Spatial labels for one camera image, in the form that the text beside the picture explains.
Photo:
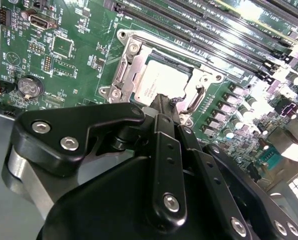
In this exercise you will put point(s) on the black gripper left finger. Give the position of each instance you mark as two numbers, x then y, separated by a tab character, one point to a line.
96	115

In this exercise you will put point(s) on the silver CPU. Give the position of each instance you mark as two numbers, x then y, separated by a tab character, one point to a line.
163	80

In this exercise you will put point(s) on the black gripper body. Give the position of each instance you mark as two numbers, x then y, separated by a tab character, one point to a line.
101	200

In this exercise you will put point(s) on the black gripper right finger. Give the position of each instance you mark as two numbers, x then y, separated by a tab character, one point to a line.
221	200

